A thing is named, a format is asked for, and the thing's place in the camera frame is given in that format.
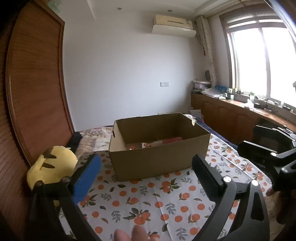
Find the red snack packet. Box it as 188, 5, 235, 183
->
162, 137, 182, 144

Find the white red snack bag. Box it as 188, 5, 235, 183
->
142, 140, 163, 148

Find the right hand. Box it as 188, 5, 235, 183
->
265, 187, 281, 217

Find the left hand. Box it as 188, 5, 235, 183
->
114, 225, 149, 241

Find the yellow plush toy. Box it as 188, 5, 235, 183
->
27, 146, 78, 190

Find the floral quilt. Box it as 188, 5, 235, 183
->
75, 126, 113, 160

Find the wooden wardrobe door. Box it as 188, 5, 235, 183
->
1, 1, 74, 240

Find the stack of books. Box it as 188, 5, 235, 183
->
192, 80, 212, 92

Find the brown cardboard box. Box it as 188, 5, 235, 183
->
109, 113, 210, 181

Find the white air conditioner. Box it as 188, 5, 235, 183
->
152, 15, 196, 38

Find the window with brown frame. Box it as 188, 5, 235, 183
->
220, 9, 295, 110

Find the white wall switch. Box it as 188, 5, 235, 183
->
160, 82, 169, 87

